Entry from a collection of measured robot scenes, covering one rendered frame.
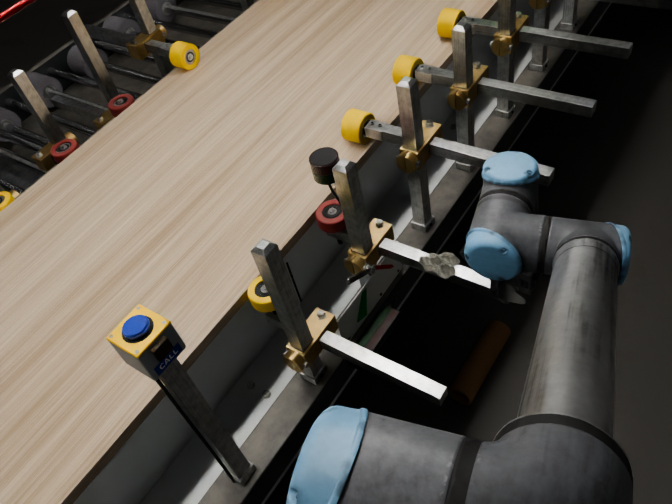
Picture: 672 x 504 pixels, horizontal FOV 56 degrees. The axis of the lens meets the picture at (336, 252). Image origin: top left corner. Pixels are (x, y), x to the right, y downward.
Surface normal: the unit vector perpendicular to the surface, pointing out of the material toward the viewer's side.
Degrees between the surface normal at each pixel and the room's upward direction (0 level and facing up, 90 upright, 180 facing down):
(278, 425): 0
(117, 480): 90
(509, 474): 14
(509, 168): 7
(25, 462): 0
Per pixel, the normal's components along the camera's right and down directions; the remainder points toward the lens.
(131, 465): 0.81, 0.33
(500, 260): -0.42, 0.72
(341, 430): -0.10, -0.87
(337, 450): -0.24, -0.63
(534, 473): 0.06, -0.79
